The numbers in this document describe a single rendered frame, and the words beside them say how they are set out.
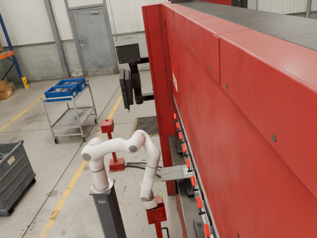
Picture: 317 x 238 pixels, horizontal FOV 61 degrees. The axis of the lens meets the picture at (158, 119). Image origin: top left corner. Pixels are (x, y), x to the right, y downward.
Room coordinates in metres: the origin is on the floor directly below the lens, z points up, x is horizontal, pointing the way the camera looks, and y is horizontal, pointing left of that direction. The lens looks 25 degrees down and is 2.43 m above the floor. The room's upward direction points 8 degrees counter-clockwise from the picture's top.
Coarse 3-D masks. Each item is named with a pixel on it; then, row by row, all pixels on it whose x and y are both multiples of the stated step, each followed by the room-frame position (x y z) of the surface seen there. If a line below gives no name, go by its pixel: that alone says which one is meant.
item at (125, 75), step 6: (120, 72) 3.14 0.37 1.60; (126, 72) 3.21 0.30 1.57; (120, 78) 2.89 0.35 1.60; (126, 78) 2.95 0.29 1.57; (120, 84) 2.87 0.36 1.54; (126, 84) 2.90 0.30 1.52; (126, 90) 2.90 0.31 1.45; (132, 90) 3.18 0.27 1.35; (126, 96) 2.87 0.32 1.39; (132, 96) 2.91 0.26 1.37; (126, 102) 2.87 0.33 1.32; (132, 102) 2.91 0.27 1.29; (126, 108) 2.87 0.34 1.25
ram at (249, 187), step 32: (192, 64) 1.27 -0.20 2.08; (192, 96) 1.35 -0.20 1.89; (224, 96) 0.73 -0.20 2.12; (192, 128) 1.44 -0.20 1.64; (224, 128) 0.74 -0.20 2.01; (256, 128) 0.49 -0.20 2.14; (224, 160) 0.75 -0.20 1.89; (256, 160) 0.48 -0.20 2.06; (224, 192) 0.76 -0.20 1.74; (256, 192) 0.48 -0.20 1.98; (288, 192) 0.35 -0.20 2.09; (224, 224) 0.77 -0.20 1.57; (256, 224) 0.47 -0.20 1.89; (288, 224) 0.34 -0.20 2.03
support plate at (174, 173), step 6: (162, 168) 1.98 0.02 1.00; (168, 168) 1.97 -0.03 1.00; (174, 168) 1.96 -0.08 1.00; (180, 168) 1.95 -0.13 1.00; (162, 174) 1.89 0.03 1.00; (168, 174) 1.88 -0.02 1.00; (174, 174) 1.87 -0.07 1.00; (180, 174) 1.86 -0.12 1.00; (186, 174) 1.85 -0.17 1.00; (162, 180) 1.81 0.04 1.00; (168, 180) 1.81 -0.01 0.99
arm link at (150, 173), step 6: (150, 168) 1.67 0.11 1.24; (156, 168) 1.68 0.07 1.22; (144, 174) 1.72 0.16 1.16; (150, 174) 1.68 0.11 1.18; (144, 180) 1.68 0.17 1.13; (150, 180) 1.67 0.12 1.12; (144, 186) 1.65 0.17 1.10; (150, 186) 1.65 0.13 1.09; (144, 192) 1.63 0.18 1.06; (150, 192) 1.63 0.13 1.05; (144, 198) 1.63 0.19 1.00
